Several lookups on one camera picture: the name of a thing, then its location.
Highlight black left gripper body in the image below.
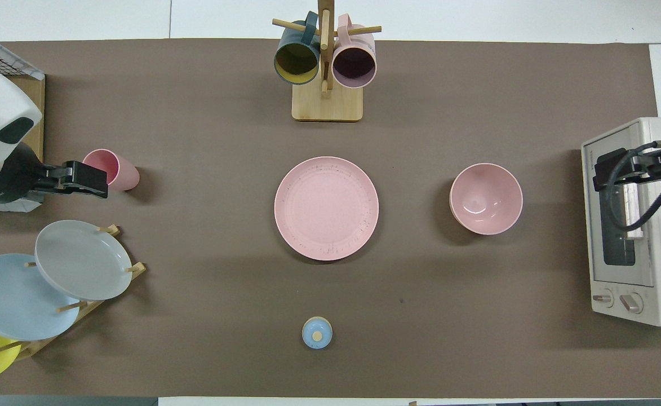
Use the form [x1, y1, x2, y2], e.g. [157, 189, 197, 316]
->
[29, 164, 65, 195]

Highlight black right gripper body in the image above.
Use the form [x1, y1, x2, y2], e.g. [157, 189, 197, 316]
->
[640, 151, 661, 180]

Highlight pink plastic cup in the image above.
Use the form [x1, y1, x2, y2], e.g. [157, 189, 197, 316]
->
[82, 149, 140, 191]

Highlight pink bowl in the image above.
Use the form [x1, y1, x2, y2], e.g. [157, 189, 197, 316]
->
[449, 163, 524, 236]

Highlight grey plate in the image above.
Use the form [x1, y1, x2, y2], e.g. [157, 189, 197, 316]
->
[35, 220, 133, 301]

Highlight brown table mat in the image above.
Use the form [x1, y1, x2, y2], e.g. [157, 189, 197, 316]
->
[0, 38, 661, 398]

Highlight light blue plate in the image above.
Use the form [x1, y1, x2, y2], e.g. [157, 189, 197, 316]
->
[0, 254, 81, 341]

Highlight marbled white sheet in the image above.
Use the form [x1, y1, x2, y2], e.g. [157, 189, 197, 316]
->
[0, 28, 45, 81]

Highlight wooden plate rack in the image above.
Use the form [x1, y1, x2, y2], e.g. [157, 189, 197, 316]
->
[0, 224, 147, 361]

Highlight dark teal mug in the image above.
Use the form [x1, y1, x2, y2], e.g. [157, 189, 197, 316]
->
[274, 11, 321, 85]

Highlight pink speckled plate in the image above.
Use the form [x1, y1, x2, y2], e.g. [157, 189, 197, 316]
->
[274, 157, 380, 261]

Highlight wooden mug tree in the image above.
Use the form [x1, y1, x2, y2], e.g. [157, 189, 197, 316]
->
[272, 0, 382, 122]

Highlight pink mug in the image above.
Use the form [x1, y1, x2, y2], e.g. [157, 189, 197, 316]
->
[332, 14, 377, 89]

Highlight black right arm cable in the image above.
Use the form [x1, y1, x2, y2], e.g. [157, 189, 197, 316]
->
[609, 141, 661, 232]

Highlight wire and wood shelf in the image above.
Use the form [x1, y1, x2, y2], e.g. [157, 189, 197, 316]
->
[0, 42, 46, 164]

